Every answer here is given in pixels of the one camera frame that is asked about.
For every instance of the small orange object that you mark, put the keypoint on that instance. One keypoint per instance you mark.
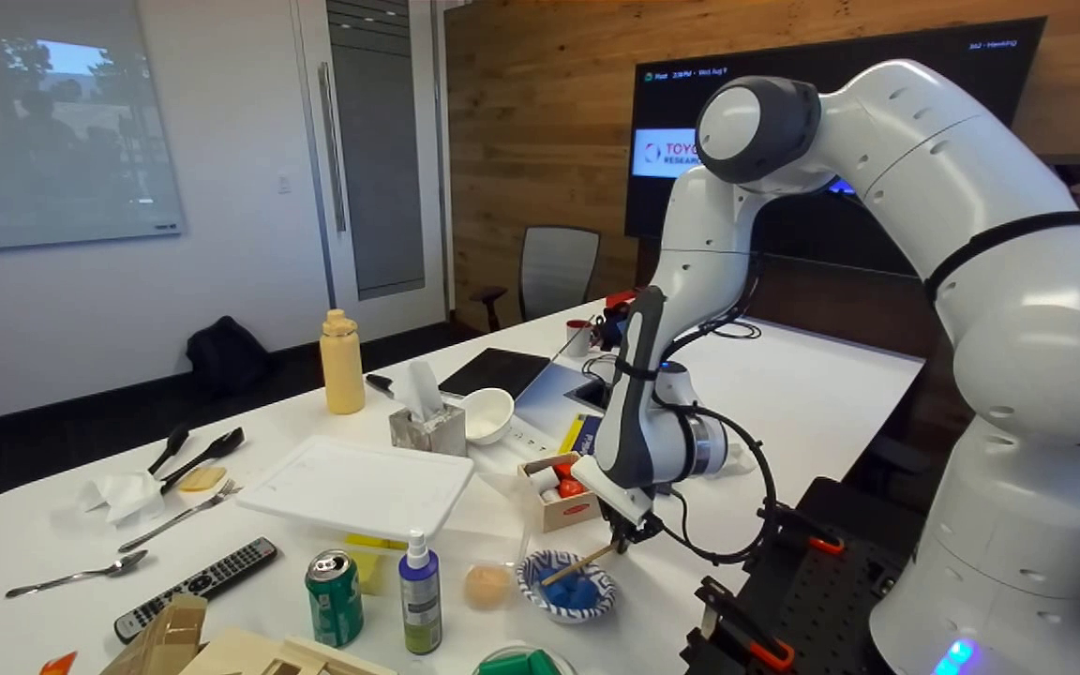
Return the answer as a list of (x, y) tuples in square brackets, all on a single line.
[(60, 666)]

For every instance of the grey tissue box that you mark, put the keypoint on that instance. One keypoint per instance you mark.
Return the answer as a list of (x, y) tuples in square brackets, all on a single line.
[(430, 434)]

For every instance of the white power strip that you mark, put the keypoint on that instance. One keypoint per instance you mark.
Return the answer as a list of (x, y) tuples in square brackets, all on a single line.
[(524, 437)]

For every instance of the spray bottle with blue label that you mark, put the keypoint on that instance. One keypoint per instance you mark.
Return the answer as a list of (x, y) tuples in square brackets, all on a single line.
[(423, 604)]

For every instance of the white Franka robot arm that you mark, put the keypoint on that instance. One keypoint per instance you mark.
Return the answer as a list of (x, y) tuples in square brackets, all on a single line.
[(939, 162)]

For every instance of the silver fork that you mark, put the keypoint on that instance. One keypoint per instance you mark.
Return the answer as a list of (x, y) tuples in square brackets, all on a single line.
[(125, 567)]

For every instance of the crumpled white plastic wrap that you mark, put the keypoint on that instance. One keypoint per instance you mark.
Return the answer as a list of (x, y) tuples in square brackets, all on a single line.
[(114, 495)]

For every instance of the crumpled white tissue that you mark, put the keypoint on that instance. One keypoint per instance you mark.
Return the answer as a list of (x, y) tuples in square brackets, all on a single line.
[(740, 460)]

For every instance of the wooden chopstick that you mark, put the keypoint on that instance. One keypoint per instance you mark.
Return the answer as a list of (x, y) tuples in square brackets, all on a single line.
[(579, 564)]

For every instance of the beige egg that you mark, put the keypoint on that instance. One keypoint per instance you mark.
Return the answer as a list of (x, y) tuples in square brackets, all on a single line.
[(484, 586)]

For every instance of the white door with glass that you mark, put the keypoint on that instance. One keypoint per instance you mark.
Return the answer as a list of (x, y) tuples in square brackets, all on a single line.
[(375, 162)]

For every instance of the orange red toy piece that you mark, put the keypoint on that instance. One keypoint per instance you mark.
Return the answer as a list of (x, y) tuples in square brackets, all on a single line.
[(566, 481)]

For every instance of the silver spoon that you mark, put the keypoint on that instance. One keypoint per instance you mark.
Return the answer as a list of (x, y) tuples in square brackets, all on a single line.
[(178, 514)]

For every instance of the black orange clamp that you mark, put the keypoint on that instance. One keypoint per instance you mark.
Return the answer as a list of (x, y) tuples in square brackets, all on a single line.
[(804, 526), (748, 625)]

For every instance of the brown cardboard box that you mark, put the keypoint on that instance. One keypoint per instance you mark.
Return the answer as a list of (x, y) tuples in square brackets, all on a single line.
[(165, 637)]

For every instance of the yellow plastic container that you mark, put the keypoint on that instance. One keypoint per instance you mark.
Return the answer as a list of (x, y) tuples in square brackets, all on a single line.
[(371, 564)]

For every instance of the large black wall display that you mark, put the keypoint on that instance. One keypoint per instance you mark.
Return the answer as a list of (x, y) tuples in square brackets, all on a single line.
[(841, 236)]

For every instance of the white tissue sheet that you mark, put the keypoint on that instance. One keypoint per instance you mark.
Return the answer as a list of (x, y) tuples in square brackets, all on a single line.
[(423, 384)]

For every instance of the wooden scrub brush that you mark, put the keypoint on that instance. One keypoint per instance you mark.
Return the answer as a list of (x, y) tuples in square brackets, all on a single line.
[(205, 481)]

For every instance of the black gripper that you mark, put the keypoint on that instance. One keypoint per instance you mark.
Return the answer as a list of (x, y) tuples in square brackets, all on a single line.
[(638, 521)]

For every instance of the black remote control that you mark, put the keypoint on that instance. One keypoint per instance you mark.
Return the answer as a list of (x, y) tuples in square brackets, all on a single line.
[(195, 586)]

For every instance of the tan water bottle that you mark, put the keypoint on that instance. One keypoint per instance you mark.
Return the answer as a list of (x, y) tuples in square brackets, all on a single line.
[(343, 370)]

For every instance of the grey office chair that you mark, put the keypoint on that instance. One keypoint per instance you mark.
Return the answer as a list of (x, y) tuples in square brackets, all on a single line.
[(561, 265)]

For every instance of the black kitchen utensil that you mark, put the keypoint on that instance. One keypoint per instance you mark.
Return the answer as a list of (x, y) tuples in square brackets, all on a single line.
[(174, 442)]

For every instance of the light wooden block toy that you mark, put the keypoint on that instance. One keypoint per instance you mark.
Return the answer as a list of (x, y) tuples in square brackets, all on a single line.
[(278, 656)]

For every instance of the wooden toy box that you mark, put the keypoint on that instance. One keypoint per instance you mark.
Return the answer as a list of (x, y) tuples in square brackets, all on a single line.
[(561, 511)]

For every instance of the green toy block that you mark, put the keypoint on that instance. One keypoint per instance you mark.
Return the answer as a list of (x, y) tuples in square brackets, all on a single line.
[(524, 662)]

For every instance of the green soda can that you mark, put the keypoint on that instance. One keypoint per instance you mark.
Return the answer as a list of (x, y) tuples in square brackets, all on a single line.
[(334, 604)]

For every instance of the flat black tablet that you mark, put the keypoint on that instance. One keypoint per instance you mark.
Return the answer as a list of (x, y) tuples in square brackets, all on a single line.
[(491, 372)]

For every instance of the blue patterned bowl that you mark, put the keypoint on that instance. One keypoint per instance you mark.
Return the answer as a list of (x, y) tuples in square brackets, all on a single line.
[(565, 607)]

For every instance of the black backpack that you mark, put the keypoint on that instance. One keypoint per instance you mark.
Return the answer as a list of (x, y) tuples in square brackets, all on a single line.
[(226, 357)]

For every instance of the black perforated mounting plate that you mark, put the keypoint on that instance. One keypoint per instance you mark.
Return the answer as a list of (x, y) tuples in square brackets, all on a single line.
[(841, 586)]

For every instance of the white ceramic bowl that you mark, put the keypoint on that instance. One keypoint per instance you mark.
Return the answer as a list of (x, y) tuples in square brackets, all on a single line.
[(490, 414)]

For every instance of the blue toy block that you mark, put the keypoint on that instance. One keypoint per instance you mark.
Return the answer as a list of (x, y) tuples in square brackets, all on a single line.
[(585, 586), (561, 596)]

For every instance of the white rectangular tray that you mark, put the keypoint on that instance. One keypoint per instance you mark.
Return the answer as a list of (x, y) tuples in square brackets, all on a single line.
[(356, 489)]

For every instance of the wall whiteboard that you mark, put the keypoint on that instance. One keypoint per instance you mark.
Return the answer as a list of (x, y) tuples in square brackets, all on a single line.
[(54, 126)]

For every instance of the small white bowl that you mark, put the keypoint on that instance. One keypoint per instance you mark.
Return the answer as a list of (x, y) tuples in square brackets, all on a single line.
[(565, 655)]

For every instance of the black marker pen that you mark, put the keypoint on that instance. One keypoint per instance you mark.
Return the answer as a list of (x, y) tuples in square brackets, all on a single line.
[(381, 384)]

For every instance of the black spatula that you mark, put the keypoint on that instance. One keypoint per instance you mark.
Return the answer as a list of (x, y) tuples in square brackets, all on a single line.
[(219, 442)]

